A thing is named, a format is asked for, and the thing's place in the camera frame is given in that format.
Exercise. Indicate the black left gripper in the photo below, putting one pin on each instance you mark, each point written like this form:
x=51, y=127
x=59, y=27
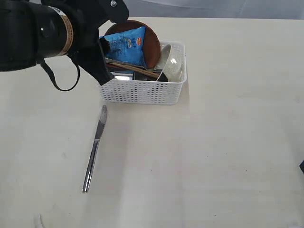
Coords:
x=89, y=51

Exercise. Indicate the silver table knife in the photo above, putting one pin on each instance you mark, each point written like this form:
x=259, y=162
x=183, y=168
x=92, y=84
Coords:
x=98, y=134

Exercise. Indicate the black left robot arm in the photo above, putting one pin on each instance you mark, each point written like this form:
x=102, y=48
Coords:
x=30, y=33

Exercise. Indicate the speckled white bowl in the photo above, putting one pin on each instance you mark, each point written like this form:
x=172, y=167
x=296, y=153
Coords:
x=170, y=64

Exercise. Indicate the blue snack bag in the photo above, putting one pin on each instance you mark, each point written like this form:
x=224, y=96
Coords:
x=127, y=46

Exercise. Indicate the black box in basket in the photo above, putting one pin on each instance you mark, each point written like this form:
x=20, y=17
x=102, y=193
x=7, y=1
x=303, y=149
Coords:
x=142, y=77

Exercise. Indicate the white perforated plastic basket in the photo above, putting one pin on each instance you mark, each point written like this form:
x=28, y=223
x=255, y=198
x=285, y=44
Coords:
x=149, y=92

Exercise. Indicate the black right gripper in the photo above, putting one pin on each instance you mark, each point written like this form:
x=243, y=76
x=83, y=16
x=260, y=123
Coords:
x=302, y=166

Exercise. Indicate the wooden chopstick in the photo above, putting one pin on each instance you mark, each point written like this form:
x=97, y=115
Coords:
x=122, y=63
x=135, y=71

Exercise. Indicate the shiny metal tray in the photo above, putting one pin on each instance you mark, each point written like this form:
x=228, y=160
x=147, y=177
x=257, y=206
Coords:
x=123, y=75

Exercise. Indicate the brown round plate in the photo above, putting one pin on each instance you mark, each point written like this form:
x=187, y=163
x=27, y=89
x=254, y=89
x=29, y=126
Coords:
x=151, y=44

